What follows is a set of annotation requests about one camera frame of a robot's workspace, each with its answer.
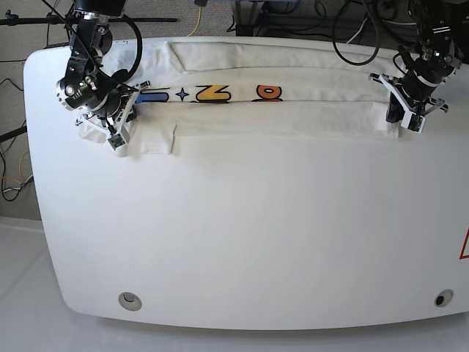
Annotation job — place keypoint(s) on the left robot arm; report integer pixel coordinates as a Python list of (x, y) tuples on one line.
[(438, 52)]

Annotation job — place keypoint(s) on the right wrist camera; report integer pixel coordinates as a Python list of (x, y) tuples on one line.
[(118, 140)]

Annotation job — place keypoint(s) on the right table cable grommet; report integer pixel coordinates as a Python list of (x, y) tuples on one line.
[(444, 298)]

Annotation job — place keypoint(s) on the white printed T-shirt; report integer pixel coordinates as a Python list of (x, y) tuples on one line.
[(221, 88)]

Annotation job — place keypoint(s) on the left table cable grommet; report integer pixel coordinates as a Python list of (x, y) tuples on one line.
[(130, 302)]

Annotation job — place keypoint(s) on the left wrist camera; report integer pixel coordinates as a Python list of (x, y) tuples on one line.
[(413, 122)]

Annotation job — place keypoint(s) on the black tripod stand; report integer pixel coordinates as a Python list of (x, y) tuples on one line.
[(146, 20)]

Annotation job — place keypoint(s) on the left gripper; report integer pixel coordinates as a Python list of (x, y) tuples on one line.
[(418, 99)]

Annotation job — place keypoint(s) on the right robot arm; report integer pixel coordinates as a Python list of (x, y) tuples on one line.
[(85, 85)]

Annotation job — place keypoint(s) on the table cable grommet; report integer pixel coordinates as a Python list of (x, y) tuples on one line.
[(130, 302), (444, 298)]

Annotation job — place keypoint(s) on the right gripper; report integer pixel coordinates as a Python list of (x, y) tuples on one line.
[(117, 114)]

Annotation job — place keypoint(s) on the black equipment base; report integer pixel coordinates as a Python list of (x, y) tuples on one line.
[(313, 20)]

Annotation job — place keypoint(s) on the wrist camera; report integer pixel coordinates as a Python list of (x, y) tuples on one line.
[(413, 122), (118, 140)]

